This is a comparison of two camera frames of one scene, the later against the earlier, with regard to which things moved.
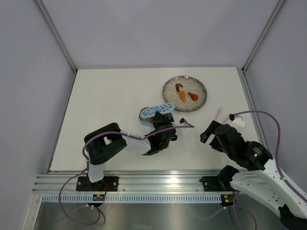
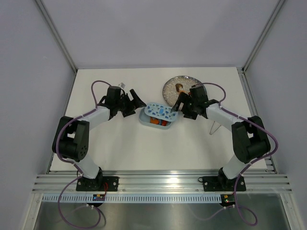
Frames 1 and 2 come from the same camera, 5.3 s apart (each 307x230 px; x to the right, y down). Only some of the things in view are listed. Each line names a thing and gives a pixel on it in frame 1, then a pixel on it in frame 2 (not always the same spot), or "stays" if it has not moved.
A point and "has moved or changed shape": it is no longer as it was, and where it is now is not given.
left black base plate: [108, 183] stays
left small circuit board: [99, 197] stays
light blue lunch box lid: [163, 109] has moved or changed shape
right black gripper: [205, 135] to [182, 98]
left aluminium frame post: [57, 34] stays
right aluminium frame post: [249, 59] stays
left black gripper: [159, 119] to [135, 103]
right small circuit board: [227, 200] stays
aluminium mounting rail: [66, 183] stays
